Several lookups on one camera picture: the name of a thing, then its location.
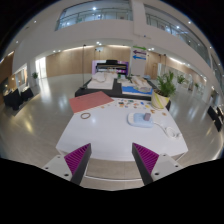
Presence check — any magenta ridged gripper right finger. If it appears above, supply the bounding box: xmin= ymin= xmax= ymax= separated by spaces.
xmin=132 ymin=143 xmax=159 ymax=185

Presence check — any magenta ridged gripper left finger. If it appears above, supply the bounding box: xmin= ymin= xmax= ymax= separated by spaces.
xmin=64 ymin=143 xmax=92 ymax=185

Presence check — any mauve charger plug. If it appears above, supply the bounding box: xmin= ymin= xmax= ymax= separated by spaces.
xmin=143 ymin=113 xmax=151 ymax=121

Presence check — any light blue power strip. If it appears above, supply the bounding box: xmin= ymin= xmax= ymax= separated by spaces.
xmin=127 ymin=113 xmax=154 ymax=128

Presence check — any red paper mat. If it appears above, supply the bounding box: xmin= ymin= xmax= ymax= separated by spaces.
xmin=69 ymin=91 xmax=113 ymax=113

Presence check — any potted green plant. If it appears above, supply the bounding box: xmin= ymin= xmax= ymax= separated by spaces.
xmin=151 ymin=71 xmax=176 ymax=109

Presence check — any black display platform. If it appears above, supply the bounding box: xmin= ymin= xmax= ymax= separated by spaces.
xmin=75 ymin=80 xmax=151 ymax=101

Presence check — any architectural model blue base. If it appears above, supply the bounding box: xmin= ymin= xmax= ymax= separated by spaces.
xmin=122 ymin=76 xmax=153 ymax=96

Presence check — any white architectural model left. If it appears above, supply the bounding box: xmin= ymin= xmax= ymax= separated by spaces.
xmin=87 ymin=72 xmax=114 ymax=90

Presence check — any black chair right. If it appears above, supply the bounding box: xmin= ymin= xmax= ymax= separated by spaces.
xmin=207 ymin=107 xmax=224 ymax=132

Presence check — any black draped table left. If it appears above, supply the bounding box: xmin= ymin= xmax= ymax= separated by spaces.
xmin=3 ymin=88 xmax=34 ymax=110

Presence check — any small potted plant far left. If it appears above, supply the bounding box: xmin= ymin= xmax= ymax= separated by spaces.
xmin=32 ymin=72 xmax=39 ymax=85

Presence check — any purple display screen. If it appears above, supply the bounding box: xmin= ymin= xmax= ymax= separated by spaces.
xmin=92 ymin=60 xmax=129 ymax=77

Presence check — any direction sign with arrows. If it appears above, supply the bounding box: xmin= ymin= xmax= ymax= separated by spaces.
xmin=132 ymin=46 xmax=147 ymax=60

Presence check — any white coiled cable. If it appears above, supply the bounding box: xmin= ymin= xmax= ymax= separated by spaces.
xmin=152 ymin=120 xmax=183 ymax=140

